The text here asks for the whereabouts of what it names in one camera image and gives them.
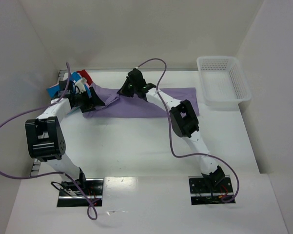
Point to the red folded shirt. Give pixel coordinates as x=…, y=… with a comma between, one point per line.
x=83, y=73

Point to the white plastic basket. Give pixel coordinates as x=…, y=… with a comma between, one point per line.
x=223, y=81

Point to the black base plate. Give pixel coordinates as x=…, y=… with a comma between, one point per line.
x=70, y=196
x=201, y=194

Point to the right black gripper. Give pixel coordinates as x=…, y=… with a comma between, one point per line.
x=128, y=85

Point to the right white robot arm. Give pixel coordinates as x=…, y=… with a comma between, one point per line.
x=183, y=122

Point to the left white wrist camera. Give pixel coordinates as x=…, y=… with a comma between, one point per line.
x=80, y=86

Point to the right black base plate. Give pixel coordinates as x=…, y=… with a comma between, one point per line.
x=201, y=194

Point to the blue folded shirt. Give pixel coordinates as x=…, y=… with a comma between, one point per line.
x=60, y=86

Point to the pink folded shirt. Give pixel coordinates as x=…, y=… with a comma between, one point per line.
x=73, y=110

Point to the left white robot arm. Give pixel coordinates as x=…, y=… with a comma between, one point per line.
x=45, y=138

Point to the purple polo shirt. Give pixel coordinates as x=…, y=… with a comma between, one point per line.
x=117, y=106

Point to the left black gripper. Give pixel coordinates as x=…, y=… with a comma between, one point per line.
x=88, y=100

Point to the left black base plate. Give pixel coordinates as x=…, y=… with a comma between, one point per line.
x=70, y=196

